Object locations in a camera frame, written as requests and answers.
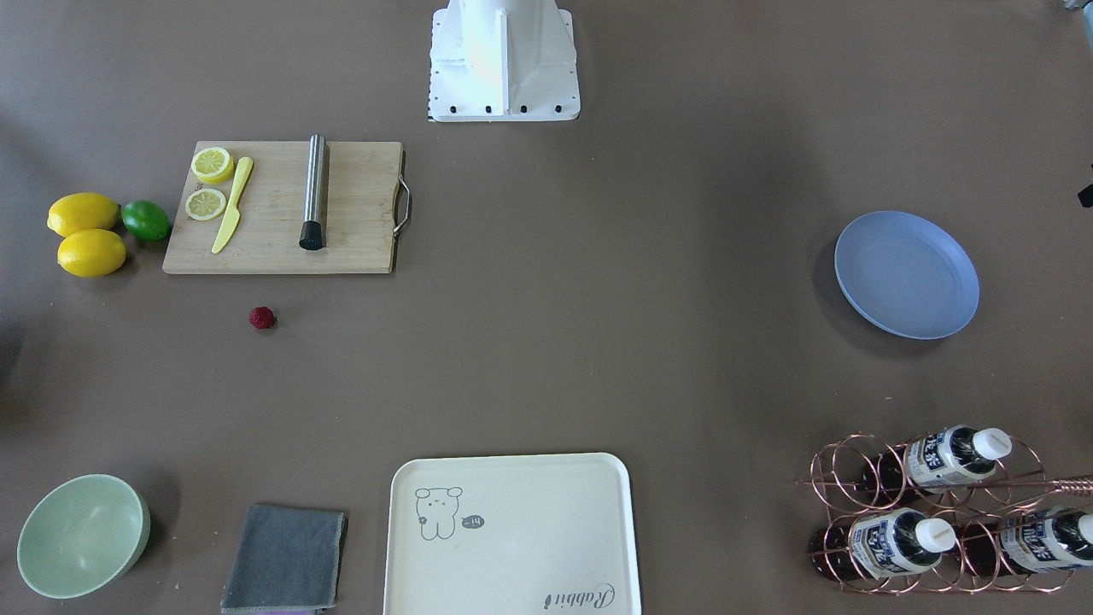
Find cream serving tray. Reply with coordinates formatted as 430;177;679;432
383;452;643;614

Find upper yellow lemon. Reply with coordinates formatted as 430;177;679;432
46;192;120;237

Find yellow lemon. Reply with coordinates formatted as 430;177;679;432
57;229;126;277
46;192;120;237

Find green bowl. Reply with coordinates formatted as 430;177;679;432
17;474;151;600

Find blue plate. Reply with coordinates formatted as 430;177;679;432
833;211;982;340

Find green lime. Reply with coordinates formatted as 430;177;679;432
120;200;172;243

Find yellow plastic knife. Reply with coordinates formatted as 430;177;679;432
211;156;254;255

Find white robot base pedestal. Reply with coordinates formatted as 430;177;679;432
427;1;581;122

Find top bottle white cap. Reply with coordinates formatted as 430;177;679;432
856;425;1014;506

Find wooden cutting board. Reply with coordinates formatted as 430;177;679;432
161;141;406;275

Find grey folded cloth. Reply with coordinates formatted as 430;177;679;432
221;505;346;614

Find lower bottle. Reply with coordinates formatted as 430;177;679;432
809;507;957;583
957;507;1092;577

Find lemon half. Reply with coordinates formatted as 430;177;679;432
189;145;236;185

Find lemon slice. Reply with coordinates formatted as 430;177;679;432
184;188;227;221

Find copper wire bottle rack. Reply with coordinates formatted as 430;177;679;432
804;431;1090;595

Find steel muddler black tip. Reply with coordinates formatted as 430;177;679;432
298;133;329;250

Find red strawberry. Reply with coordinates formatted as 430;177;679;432
248;305;277;331

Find lower yellow lemon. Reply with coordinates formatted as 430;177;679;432
57;229;126;277

